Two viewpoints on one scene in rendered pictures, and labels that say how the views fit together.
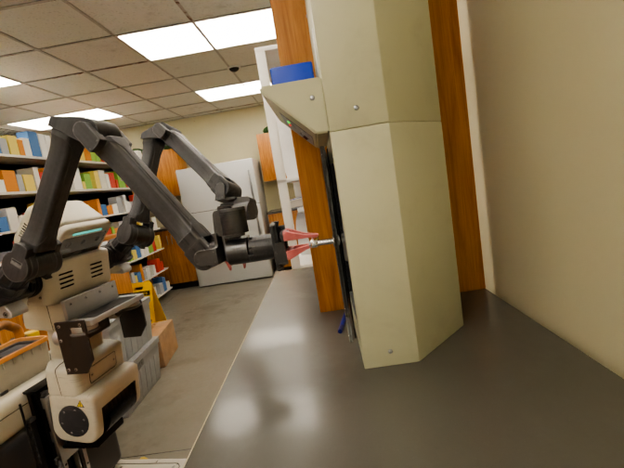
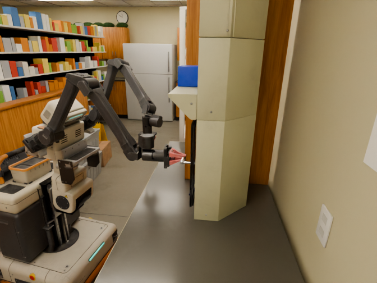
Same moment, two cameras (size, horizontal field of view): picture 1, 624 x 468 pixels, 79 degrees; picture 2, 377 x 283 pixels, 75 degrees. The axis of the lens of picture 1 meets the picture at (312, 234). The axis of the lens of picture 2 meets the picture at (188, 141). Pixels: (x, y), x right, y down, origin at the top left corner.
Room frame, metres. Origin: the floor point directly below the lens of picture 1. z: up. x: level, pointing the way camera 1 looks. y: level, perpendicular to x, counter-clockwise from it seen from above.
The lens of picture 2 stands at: (-0.22, -0.09, 1.67)
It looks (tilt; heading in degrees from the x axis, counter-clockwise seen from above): 20 degrees down; 4
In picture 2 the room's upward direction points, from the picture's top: 1 degrees clockwise
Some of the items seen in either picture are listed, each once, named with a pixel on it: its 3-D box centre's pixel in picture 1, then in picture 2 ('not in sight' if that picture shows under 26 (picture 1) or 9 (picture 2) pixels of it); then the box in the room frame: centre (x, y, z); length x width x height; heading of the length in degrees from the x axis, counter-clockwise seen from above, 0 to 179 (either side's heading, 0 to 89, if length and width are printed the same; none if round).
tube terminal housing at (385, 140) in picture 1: (387, 169); (225, 129); (0.87, -0.19, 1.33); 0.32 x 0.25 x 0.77; 178
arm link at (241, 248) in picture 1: (239, 248); (148, 153); (0.84, 0.16, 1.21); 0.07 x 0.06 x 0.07; 87
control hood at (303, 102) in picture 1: (299, 123); (187, 99); (0.88, -0.01, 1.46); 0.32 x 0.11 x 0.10; 178
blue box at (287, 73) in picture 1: (294, 89); (189, 75); (0.98, -0.02, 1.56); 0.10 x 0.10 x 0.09; 88
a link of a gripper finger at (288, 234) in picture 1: (298, 243); (176, 157); (0.83, 0.03, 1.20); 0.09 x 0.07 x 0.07; 87
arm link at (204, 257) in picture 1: (224, 235); (142, 146); (0.85, 0.20, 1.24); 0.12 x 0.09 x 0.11; 77
